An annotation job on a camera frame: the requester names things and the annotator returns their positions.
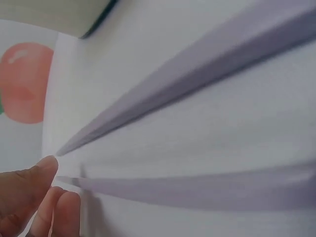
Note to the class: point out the person's left hand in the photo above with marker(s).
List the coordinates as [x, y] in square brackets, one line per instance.
[27, 197]

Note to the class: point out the white paper sheet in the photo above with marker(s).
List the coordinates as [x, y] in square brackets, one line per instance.
[172, 128]

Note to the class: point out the beige box with dark edge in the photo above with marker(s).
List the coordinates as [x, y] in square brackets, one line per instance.
[61, 14]

